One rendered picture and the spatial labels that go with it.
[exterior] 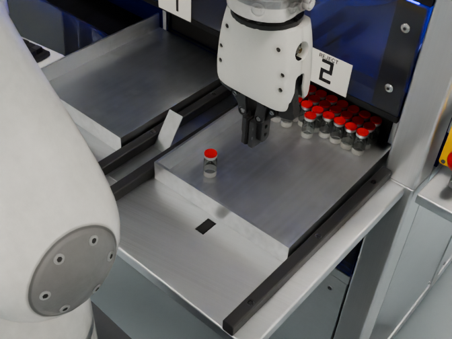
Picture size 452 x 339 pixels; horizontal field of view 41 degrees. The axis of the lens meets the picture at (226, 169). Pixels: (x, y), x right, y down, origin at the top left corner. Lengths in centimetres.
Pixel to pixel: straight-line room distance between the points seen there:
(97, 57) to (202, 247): 54
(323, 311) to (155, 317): 66
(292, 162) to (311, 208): 11
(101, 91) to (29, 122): 79
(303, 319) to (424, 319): 64
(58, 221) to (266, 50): 32
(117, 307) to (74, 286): 148
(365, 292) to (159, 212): 49
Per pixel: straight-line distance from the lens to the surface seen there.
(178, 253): 87
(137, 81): 119
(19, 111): 37
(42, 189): 38
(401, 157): 99
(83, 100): 115
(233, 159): 101
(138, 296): 191
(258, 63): 63
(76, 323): 55
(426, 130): 95
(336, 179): 100
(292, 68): 62
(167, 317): 186
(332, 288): 128
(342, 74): 98
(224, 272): 85
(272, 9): 59
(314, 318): 139
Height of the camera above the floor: 155
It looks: 42 degrees down
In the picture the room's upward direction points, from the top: 4 degrees clockwise
